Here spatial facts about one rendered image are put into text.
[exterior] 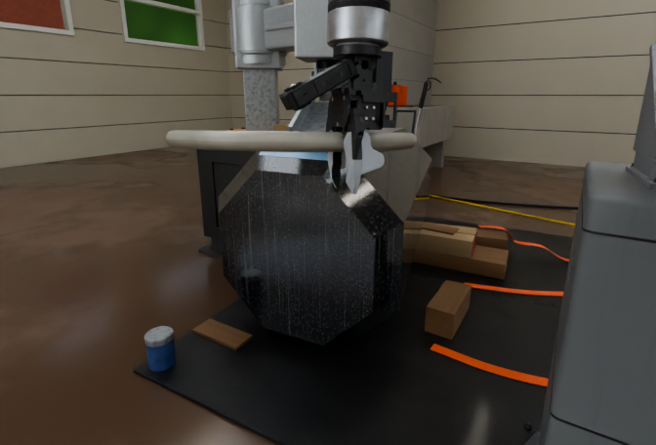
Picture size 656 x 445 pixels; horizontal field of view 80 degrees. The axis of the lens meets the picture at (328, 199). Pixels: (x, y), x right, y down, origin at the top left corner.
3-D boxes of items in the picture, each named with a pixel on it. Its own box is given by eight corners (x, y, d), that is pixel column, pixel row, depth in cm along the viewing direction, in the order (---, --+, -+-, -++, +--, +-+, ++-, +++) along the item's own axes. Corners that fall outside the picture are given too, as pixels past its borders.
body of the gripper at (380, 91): (396, 132, 58) (400, 47, 56) (345, 132, 55) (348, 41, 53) (370, 131, 65) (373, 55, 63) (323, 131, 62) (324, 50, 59)
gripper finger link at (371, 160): (391, 191, 58) (387, 129, 58) (355, 193, 55) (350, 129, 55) (380, 192, 60) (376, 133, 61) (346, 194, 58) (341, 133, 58)
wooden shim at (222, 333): (192, 332, 168) (191, 329, 167) (210, 321, 176) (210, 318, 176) (235, 350, 155) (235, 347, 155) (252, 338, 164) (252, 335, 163)
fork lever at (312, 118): (313, 79, 163) (312, 66, 160) (359, 79, 160) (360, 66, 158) (275, 143, 104) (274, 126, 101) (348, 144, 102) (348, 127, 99)
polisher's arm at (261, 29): (220, 55, 235) (216, 10, 229) (263, 59, 261) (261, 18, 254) (310, 45, 189) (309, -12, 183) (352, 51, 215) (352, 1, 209)
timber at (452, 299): (451, 340, 162) (454, 314, 159) (424, 331, 168) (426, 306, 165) (469, 307, 187) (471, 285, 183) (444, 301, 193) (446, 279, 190)
